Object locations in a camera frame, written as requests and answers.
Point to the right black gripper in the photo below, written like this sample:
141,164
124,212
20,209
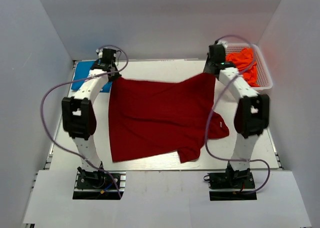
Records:
207,69

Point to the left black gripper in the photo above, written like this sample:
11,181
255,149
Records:
116,75

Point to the dark red t-shirt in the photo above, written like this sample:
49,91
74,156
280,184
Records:
148,118

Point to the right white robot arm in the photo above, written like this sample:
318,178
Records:
252,113

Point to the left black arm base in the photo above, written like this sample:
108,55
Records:
98,186

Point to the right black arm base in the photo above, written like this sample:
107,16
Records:
223,188

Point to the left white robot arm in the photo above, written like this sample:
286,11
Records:
78,116

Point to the folded blue t-shirt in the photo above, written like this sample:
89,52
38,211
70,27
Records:
81,71

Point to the orange t-shirt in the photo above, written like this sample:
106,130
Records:
242,60

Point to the white plastic basket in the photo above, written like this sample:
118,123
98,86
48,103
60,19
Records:
264,79

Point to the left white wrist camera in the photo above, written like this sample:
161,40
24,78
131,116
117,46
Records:
99,52

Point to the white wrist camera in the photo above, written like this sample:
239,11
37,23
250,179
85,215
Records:
224,43
99,52

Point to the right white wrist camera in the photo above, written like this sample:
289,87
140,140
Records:
224,43

